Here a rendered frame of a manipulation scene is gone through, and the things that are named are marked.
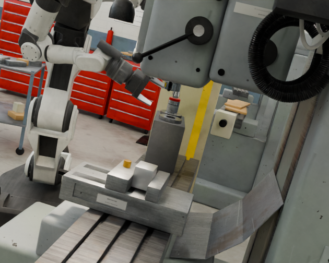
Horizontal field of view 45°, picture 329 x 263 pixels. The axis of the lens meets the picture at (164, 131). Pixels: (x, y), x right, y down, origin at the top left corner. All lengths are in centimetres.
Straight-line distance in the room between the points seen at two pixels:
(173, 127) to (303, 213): 66
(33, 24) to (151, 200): 82
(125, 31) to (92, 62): 909
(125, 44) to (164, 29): 950
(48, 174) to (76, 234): 99
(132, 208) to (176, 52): 43
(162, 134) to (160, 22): 54
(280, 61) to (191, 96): 191
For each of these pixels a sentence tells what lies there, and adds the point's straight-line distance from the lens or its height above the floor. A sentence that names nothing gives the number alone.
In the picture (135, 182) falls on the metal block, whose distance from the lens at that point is 109.
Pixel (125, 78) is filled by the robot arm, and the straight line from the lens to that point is 150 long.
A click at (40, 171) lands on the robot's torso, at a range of 194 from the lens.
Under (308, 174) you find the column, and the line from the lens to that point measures 96.
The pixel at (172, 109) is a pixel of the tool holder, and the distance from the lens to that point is 159.
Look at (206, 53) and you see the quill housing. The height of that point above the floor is 141.
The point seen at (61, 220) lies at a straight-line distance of 119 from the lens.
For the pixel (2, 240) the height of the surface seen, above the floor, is 73.
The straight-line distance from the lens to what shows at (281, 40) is 102.
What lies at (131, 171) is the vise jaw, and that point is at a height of 105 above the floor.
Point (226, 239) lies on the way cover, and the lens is 114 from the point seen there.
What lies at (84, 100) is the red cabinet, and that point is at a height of 23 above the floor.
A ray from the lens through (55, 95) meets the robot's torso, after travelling 173.
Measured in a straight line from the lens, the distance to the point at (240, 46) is 102.
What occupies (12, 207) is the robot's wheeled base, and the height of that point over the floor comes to 59.
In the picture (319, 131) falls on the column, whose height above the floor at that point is 130.
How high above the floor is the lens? 142
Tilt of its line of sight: 13 degrees down
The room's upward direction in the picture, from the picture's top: 14 degrees clockwise
